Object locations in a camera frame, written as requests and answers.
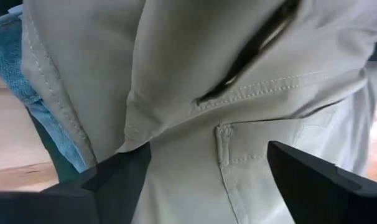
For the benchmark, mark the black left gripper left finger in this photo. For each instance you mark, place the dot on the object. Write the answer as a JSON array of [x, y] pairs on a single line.
[[92, 202]]

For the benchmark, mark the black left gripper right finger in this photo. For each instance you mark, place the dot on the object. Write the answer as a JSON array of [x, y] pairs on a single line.
[[325, 199]]

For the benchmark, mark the dark green button shirt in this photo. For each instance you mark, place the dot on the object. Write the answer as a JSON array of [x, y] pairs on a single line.
[[61, 161]]

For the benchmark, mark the light blue shirt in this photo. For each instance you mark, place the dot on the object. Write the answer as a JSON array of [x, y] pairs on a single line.
[[11, 62]]

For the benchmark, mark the beige khaki garment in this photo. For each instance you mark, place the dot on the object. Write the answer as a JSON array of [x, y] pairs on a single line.
[[191, 62]]

